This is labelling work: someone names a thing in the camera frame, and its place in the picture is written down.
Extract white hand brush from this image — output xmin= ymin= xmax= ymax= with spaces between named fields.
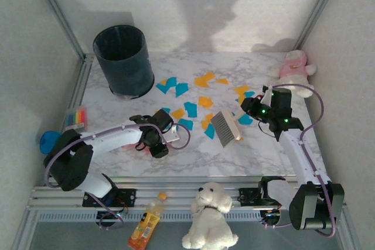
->
xmin=210 ymin=108 xmax=246 ymax=148

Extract large orange paper scrap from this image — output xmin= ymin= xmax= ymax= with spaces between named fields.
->
xmin=194 ymin=71 xmax=216 ymax=88

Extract large notched blue paper scrap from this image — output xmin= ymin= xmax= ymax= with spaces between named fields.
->
xmin=156 ymin=77 xmax=179 ymax=95

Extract white plush toy pink shirt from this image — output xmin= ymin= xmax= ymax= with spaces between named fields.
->
xmin=268 ymin=50 xmax=318 ymax=98

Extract dark round waste bin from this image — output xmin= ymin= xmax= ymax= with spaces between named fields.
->
xmin=93 ymin=26 xmax=155 ymax=100

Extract pack of coloured markers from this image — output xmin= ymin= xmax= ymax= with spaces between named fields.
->
xmin=64 ymin=105 xmax=88 ymax=131

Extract orange juice bottle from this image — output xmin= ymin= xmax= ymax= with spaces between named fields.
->
xmin=127 ymin=191 xmax=168 ymax=249

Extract black base electronics module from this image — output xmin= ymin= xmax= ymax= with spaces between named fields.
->
xmin=96 ymin=210 xmax=126 ymax=230
xmin=259 ymin=209 xmax=282 ymax=230

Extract white plush dog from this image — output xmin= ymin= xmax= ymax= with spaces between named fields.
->
xmin=181 ymin=181 xmax=240 ymax=250

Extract blue round plastic object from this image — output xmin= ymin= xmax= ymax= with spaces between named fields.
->
xmin=39 ymin=131 xmax=61 ymax=155

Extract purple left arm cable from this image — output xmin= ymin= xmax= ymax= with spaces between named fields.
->
xmin=43 ymin=122 xmax=191 ymax=230

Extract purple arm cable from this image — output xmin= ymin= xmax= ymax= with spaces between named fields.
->
xmin=262 ymin=83 xmax=338 ymax=238
xmin=43 ymin=122 xmax=191 ymax=230

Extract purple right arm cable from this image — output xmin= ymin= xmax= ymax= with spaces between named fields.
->
xmin=262 ymin=83 xmax=338 ymax=238

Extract aluminium front frame rails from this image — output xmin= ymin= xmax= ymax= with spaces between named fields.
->
xmin=28 ymin=175 xmax=348 ymax=213

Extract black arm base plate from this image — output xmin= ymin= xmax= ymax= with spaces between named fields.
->
xmin=81 ymin=188 xmax=138 ymax=208
xmin=237 ymin=187 xmax=264 ymax=207

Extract grey slotted cable duct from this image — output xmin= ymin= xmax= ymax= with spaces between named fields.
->
xmin=36 ymin=211 xmax=282 ymax=223

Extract aluminium upright post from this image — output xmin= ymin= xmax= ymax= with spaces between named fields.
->
xmin=28 ymin=0 xmax=88 ymax=62
xmin=292 ymin=0 xmax=348 ymax=50

